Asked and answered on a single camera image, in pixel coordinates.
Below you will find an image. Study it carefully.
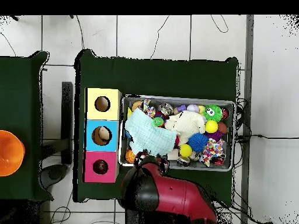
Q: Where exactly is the mint waffle cloth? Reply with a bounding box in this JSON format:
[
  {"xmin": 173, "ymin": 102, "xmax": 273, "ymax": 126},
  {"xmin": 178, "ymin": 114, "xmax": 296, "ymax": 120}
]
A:
[{"xmin": 124, "ymin": 107, "xmax": 178, "ymax": 158}]

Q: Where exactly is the cream waffle cloth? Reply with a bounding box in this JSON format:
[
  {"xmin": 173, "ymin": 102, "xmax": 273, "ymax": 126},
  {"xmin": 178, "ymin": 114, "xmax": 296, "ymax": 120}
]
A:
[{"xmin": 164, "ymin": 110, "xmax": 206, "ymax": 146}]

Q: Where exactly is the colourful patterned cloth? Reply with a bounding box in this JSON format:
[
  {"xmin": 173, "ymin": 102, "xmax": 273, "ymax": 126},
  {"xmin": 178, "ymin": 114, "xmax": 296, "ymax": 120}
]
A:
[
  {"xmin": 139, "ymin": 98, "xmax": 157, "ymax": 118},
  {"xmin": 201, "ymin": 138, "xmax": 226, "ymax": 167}
]

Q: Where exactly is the wooden box with three holes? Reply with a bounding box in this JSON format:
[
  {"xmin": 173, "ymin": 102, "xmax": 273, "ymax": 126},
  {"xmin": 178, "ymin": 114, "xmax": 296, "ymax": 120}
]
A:
[{"xmin": 82, "ymin": 87, "xmax": 123, "ymax": 183}]

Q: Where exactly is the spiky multicolour caterpillar toy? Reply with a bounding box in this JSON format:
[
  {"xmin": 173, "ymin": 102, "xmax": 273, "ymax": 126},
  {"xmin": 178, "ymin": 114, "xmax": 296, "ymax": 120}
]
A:
[{"xmin": 151, "ymin": 111, "xmax": 168, "ymax": 128}]

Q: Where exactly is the small orange basketball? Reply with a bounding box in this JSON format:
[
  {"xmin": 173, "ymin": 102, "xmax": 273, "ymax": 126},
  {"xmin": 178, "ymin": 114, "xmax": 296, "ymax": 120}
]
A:
[{"xmin": 125, "ymin": 149, "xmax": 137, "ymax": 164}]

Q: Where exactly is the yellow ball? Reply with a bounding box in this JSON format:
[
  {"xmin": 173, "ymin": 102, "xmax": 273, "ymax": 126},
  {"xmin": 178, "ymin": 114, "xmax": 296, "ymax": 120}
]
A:
[
  {"xmin": 179, "ymin": 143, "xmax": 193, "ymax": 158},
  {"xmin": 204, "ymin": 120, "xmax": 218, "ymax": 134}
]

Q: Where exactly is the blue spiky ball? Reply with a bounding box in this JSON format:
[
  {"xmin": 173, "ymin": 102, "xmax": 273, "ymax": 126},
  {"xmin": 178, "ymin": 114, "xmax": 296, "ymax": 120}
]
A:
[{"xmin": 187, "ymin": 132, "xmax": 209, "ymax": 153}]

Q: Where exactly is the dark green table cloth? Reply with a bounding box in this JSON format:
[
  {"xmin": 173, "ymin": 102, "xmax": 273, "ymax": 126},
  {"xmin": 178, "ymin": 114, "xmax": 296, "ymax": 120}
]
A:
[
  {"xmin": 73, "ymin": 48, "xmax": 239, "ymax": 207},
  {"xmin": 0, "ymin": 50, "xmax": 54, "ymax": 202}
]

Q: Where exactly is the green spiky googly-eyed ball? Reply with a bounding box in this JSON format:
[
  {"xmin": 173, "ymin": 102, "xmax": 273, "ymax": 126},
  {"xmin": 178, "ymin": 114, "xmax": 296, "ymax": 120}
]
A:
[{"xmin": 202, "ymin": 104, "xmax": 223, "ymax": 123}]

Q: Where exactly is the orange plastic bowl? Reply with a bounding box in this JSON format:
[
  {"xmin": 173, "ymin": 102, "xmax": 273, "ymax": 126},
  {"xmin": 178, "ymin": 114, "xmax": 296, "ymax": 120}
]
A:
[{"xmin": 0, "ymin": 129, "xmax": 26, "ymax": 177}]

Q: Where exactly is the shallow wire mesh bin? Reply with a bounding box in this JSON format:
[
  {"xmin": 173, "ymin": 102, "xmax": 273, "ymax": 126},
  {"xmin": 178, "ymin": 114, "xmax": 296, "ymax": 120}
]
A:
[{"xmin": 118, "ymin": 94, "xmax": 236, "ymax": 172}]

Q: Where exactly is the thin black cable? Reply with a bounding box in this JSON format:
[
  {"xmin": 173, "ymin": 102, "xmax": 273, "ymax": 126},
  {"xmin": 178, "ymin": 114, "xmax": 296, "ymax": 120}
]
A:
[
  {"xmin": 149, "ymin": 15, "xmax": 170, "ymax": 60},
  {"xmin": 75, "ymin": 15, "xmax": 85, "ymax": 50},
  {"xmin": 210, "ymin": 15, "xmax": 229, "ymax": 33}
]

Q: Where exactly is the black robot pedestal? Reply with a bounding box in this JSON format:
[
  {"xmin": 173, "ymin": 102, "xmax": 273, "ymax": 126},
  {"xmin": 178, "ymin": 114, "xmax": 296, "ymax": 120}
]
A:
[{"xmin": 124, "ymin": 208, "xmax": 194, "ymax": 224}]

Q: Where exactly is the black power cable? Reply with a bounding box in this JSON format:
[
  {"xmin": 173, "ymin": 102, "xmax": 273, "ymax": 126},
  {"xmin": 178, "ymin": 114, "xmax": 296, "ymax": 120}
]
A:
[{"xmin": 235, "ymin": 134, "xmax": 299, "ymax": 141}]

